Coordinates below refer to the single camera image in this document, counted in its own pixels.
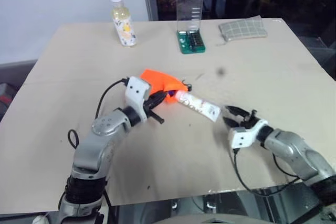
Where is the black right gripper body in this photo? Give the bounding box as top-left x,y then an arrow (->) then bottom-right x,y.
237,109 -> 259,130

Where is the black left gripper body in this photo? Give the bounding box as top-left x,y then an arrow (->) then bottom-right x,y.
143,88 -> 169,115

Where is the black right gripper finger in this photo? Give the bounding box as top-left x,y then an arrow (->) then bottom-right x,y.
224,105 -> 250,118
222,115 -> 244,131

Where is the orange drawstring pouch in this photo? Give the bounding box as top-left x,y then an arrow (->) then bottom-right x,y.
139,69 -> 193,104

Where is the white printed tube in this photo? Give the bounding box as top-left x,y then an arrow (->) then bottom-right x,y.
175,90 -> 221,123

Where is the grey checked zip pouch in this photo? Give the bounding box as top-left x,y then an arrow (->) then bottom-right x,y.
216,15 -> 269,47

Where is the green bit box clear lid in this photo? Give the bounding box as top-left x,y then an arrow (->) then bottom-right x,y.
175,0 -> 207,55

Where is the clear bottle with yellow liquid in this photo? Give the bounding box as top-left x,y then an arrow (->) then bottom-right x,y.
110,0 -> 138,48

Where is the grey rounded housing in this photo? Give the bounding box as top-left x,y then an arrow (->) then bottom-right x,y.
199,212 -> 266,224

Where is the grey furniture piece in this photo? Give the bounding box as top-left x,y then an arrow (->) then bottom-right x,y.
0,60 -> 36,120

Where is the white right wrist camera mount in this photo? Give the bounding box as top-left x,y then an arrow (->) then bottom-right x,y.
227,119 -> 269,148

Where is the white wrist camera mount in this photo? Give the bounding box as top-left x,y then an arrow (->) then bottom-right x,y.
124,76 -> 153,128
227,119 -> 269,148

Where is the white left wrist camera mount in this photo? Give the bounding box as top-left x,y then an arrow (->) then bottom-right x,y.
124,76 -> 153,128

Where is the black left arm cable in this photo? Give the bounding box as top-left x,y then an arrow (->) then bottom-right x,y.
67,78 -> 130,149

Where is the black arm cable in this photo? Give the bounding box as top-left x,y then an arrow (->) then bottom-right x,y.
232,148 -> 301,196
67,78 -> 130,149

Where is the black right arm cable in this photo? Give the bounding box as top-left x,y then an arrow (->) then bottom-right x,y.
232,148 -> 301,196

